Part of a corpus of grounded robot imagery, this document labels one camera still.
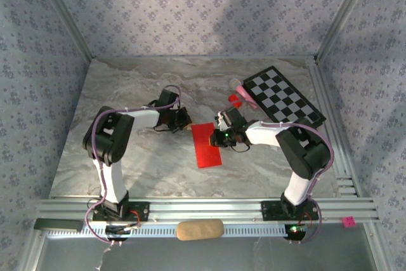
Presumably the tan oval pad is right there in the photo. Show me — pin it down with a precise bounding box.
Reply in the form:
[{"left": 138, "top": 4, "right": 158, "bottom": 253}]
[{"left": 176, "top": 218, "right": 225, "bottom": 242}]

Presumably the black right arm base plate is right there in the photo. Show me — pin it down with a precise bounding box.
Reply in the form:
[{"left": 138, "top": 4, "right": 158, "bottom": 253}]
[{"left": 260, "top": 200, "right": 320, "bottom": 221}]

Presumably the red cloth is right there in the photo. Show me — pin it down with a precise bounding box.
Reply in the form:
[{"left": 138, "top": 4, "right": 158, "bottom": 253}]
[{"left": 190, "top": 121, "right": 224, "bottom": 169}]

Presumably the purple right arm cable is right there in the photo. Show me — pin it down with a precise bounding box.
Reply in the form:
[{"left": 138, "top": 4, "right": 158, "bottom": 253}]
[{"left": 221, "top": 105, "right": 336, "bottom": 246}]

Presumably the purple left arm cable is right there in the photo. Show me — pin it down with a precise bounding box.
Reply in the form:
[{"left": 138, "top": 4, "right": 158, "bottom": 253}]
[{"left": 84, "top": 85, "right": 182, "bottom": 246}]

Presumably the small red block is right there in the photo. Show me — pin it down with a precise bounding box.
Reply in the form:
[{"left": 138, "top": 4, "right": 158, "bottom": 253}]
[{"left": 228, "top": 93, "right": 244, "bottom": 109}]

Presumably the black white checkerboard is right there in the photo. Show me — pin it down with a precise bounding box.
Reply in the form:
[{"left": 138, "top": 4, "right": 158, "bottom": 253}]
[{"left": 242, "top": 65, "right": 327, "bottom": 129}]

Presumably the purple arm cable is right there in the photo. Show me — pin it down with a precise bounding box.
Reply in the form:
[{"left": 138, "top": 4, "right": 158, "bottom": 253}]
[
  {"left": 84, "top": 85, "right": 182, "bottom": 246},
  {"left": 221, "top": 105, "right": 336, "bottom": 246}
]

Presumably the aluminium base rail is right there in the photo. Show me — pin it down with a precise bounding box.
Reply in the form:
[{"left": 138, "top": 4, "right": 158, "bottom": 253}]
[{"left": 36, "top": 199, "right": 381, "bottom": 224}]

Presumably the black flat bar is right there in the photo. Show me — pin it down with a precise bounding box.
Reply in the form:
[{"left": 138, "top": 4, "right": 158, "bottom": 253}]
[{"left": 33, "top": 218, "right": 84, "bottom": 233}]

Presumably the aluminium frame post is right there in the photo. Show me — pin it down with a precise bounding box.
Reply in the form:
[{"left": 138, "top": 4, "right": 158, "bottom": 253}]
[{"left": 315, "top": 0, "right": 379, "bottom": 62}]

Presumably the aluminium back rail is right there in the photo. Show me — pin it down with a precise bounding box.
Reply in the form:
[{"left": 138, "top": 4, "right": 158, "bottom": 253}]
[{"left": 90, "top": 55, "right": 318, "bottom": 61}]

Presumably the white slotted cable duct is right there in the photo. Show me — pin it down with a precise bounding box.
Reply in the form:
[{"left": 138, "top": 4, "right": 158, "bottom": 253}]
[{"left": 44, "top": 222, "right": 305, "bottom": 239}]

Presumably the aluminium side rail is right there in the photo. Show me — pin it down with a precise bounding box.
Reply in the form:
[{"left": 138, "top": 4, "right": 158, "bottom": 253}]
[{"left": 306, "top": 58, "right": 361, "bottom": 197}]

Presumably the pink toy microphone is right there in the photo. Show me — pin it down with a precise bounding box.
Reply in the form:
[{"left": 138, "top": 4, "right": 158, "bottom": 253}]
[{"left": 228, "top": 78, "right": 259, "bottom": 110}]

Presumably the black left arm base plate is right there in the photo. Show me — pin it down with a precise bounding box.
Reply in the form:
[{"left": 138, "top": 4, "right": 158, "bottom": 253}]
[{"left": 91, "top": 201, "right": 150, "bottom": 221}]

